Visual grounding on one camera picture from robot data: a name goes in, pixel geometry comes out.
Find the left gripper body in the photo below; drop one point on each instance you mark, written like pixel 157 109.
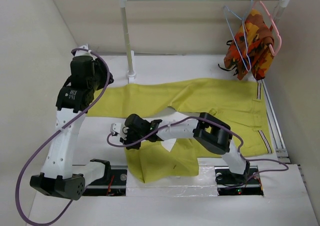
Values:
pixel 99 80

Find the yellow-green trousers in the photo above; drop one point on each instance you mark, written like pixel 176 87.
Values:
pixel 241 105

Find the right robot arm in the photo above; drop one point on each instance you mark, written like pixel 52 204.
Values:
pixel 211 133

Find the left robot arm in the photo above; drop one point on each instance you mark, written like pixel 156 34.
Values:
pixel 56 177

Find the pink plastic hanger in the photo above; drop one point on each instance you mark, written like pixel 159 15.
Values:
pixel 273 28

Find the orange camouflage garment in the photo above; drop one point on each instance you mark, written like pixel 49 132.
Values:
pixel 249 50

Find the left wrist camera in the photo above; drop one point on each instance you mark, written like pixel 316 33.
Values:
pixel 82 51

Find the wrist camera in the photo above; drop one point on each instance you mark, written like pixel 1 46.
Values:
pixel 119 129
pixel 82 51

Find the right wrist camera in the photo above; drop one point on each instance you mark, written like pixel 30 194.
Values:
pixel 119 129

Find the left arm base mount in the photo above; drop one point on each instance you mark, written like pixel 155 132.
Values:
pixel 114 186

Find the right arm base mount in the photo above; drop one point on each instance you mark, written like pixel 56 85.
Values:
pixel 229 184

